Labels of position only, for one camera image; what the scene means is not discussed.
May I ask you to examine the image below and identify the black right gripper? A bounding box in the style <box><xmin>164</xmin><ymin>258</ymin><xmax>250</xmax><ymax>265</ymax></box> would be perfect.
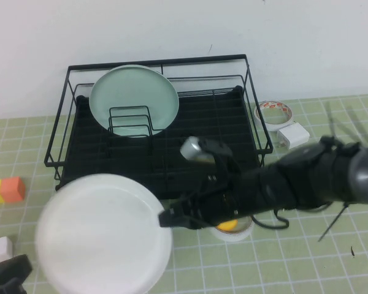
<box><xmin>158</xmin><ymin>170</ymin><xmax>249</xmax><ymax>230</ymax></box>

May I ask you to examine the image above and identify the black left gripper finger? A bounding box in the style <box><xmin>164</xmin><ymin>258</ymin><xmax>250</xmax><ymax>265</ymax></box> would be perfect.
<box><xmin>0</xmin><ymin>277</ymin><xmax>28</xmax><ymax>294</ymax></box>
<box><xmin>0</xmin><ymin>254</ymin><xmax>33</xmax><ymax>284</ymax></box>

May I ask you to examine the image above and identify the white plate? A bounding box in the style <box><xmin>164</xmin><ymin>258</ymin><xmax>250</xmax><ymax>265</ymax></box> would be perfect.
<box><xmin>35</xmin><ymin>173</ymin><xmax>174</xmax><ymax>294</ymax></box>

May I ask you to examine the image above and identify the pale green plate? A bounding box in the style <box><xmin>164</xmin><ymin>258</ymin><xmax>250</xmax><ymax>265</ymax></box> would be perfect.
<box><xmin>89</xmin><ymin>64</ymin><xmax>181</xmax><ymax>140</ymax></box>

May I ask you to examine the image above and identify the yellow rubber duck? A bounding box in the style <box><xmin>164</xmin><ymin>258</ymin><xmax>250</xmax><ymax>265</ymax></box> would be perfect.
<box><xmin>217</xmin><ymin>219</ymin><xmax>238</xmax><ymax>232</ymax></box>

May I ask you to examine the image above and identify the white tape roll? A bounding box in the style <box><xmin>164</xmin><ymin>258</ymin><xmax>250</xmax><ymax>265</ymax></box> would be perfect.
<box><xmin>210</xmin><ymin>216</ymin><xmax>255</xmax><ymax>243</ymax></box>
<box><xmin>253</xmin><ymin>100</ymin><xmax>296</xmax><ymax>133</ymax></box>

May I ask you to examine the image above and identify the orange block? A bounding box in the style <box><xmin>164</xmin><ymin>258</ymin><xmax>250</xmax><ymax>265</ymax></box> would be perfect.
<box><xmin>0</xmin><ymin>176</ymin><xmax>26</xmax><ymax>203</ymax></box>

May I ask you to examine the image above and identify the green checked tablecloth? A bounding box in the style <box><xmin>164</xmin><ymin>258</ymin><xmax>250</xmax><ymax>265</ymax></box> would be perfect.
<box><xmin>0</xmin><ymin>93</ymin><xmax>368</xmax><ymax>294</ymax></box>

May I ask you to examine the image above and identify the white charger adapter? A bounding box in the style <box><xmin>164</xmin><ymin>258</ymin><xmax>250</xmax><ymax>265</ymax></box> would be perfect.
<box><xmin>275</xmin><ymin>122</ymin><xmax>311</xmax><ymax>150</ymax></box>

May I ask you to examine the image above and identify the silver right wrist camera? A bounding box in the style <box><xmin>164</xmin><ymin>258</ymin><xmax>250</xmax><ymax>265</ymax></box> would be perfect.
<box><xmin>180</xmin><ymin>137</ymin><xmax>216</xmax><ymax>163</ymax></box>

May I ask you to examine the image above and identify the black right camera bracket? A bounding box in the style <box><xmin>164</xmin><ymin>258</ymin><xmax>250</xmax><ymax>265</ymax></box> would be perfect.
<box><xmin>201</xmin><ymin>138</ymin><xmax>239</xmax><ymax>184</ymax></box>

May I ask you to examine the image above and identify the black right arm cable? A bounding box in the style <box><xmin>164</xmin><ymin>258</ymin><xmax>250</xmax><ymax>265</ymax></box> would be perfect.
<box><xmin>250</xmin><ymin>208</ymin><xmax>291</xmax><ymax>230</ymax></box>

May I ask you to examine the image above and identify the black wire rack tray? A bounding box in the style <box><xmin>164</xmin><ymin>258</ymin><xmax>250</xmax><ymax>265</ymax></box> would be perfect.
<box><xmin>55</xmin><ymin>85</ymin><xmax>266</xmax><ymax>202</ymax></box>

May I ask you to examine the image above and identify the black wire dish rack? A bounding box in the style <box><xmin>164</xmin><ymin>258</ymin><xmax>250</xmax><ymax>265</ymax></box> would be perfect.
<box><xmin>44</xmin><ymin>54</ymin><xmax>274</xmax><ymax>181</ymax></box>

